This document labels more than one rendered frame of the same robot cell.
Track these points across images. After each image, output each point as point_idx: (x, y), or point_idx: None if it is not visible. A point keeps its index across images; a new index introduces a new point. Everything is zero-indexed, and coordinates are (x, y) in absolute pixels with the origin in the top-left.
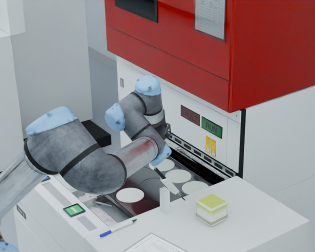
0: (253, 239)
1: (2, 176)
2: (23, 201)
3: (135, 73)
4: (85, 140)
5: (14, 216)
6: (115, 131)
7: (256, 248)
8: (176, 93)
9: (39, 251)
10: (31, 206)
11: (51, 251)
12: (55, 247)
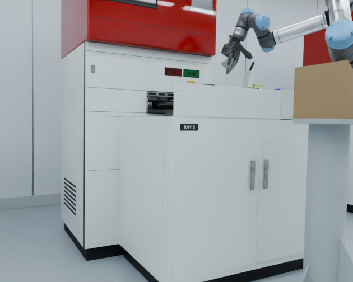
0: None
1: (346, 4)
2: (198, 111)
3: (112, 56)
4: None
5: (171, 143)
6: (266, 28)
7: None
8: (160, 60)
9: (217, 149)
10: (211, 108)
11: (237, 134)
12: (243, 126)
